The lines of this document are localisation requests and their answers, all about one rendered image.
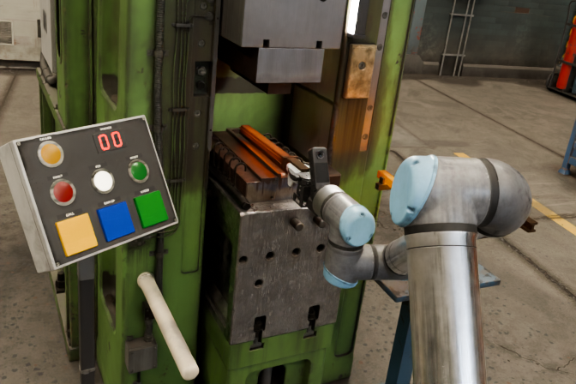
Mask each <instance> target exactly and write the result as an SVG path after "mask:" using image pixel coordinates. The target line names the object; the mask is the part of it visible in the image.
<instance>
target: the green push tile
mask: <svg viewBox="0 0 576 384"><path fill-rule="evenodd" d="M133 200H134V203H135V207H136V210H137V213H138V216H139V219H140V222H141V226H142V229H144V228H147V227H149V226H152V225H156V224H158V223H160V222H163V221H166V220H168V219H169V218H168V215H167V212H166V210H165V205H164V202H163V199H162V196H161V194H160V191H159V190H157V191H154V192H152V193H149V194H145V195H141V196H138V197H136V198H133Z"/></svg>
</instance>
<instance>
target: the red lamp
mask: <svg viewBox="0 0 576 384"><path fill-rule="evenodd" d="M53 194H54V196H55V198H56V199H57V200H58V201H60V202H67V201H70V200H71V199H72V197H73V189H72V187H71V186H70V185H69V184H68V183H66V182H60V183H57V184H56V185H55V187H54V190H53Z"/></svg>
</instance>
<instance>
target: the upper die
mask: <svg viewBox="0 0 576 384"><path fill-rule="evenodd" d="M324 50H325V49H320V48H318V47H316V48H315V49H304V48H268V47H266V46H263V47H262V48H259V47H241V46H239V45H237V44H235V43H233V42H231V41H230V40H228V39H226V38H224V37H222V36H220V35H219V44H218V57H217V58H218V59H219V60H220V61H222V62H223V63H226V64H227V65H229V66H230V67H232V68H233V69H234V70H236V71H238V72H239V73H241V74H242V75H244V76H246V77H247V78H249V79H250V80H252V81H253V82H255V83H302V82H321V71H322V64H323V58H324Z"/></svg>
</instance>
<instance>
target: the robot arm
mask: <svg viewBox="0 0 576 384"><path fill-rule="evenodd" d="M308 154H309V166H308V165H307V166H308V168H309V171H307V172H301V171H300V170H298V168H296V167H295V166H294V165H292V164H291V163H288V164H287V165H286V170H287V172H288V185H289V186H290V187H291V186H292V184H293V183H295V184H298V186H297V193H295V192H294V194H293V200H294V202H296V204H298V206H300V208H302V207H307V208H308V209H309V210H310V211H311V212H312V213H313V214H314V215H315V216H316V217H320V218H321V219H323V220H324V221H325V222H326V223H327V224H328V225H329V226H330V229H329V234H328V240H327V250H326V256H325V261H324V262H323V266H324V268H323V275H324V278H325V279H326V281H327V282H329V283H330V284H331V285H334V286H337V287H339V288H345V289H349V288H352V287H354V286H356V284H357V283H358V280H370V279H372V280H408V283H409V300H410V318H411V350H412V368H413V384H487V375H486V363H485V351H484V340H483V318H482V307H481V295H480V284H479V272H478V261H477V240H478V239H479V238H481V237H484V236H486V237H504V236H506V235H508V234H510V233H512V232H514V231H516V230H517V229H518V228H520V226H522V224H524V222H525V221H526V220H527V218H528V216H529V215H530V212H531V205H532V196H531V189H530V186H529V184H528V183H527V182H526V180H525V178H524V177H523V175H522V174H521V173H520V172H519V171H517V170H516V169H515V168H513V167H512V166H510V165H509V164H506V163H504V162H502V161H500V160H497V159H488V158H480V159H478V158H461V157H443V156H435V155H433V154H431V155H429V156H412V157H410V158H408V159H406V160H405V161H403V163H402V164H401V165H400V166H399V168H398V170H397V172H396V174H395V176H394V179H393V184H392V188H391V194H390V214H391V215H392V220H393V222H394V224H396V225H398V226H400V227H404V233H405V234H404V235H403V236H402V237H400V238H398V239H396V240H394V241H392V242H390V243H389V244H366V243H367V242H368V241H369V240H370V238H372V236H373V234H374V232H375V219H374V217H373V216H372V214H371V213H370V212H369V211H368V209H367V208H366V207H364V206H362V205H360V204H359V203H358V202H356V201H355V200H354V199H352V198H351V197H350V196H349V195H348V194H346V192H344V191H343V190H342V189H340V188H339V187H338V186H336V185H330V178H329V170H328V162H327V149H326V148H325V147H312V148H310V149H309V150H308ZM296 196H297V198H298V200H299V203H298V202H297V201H296ZM304 202H306V204H305V205H303V203H304Z"/></svg>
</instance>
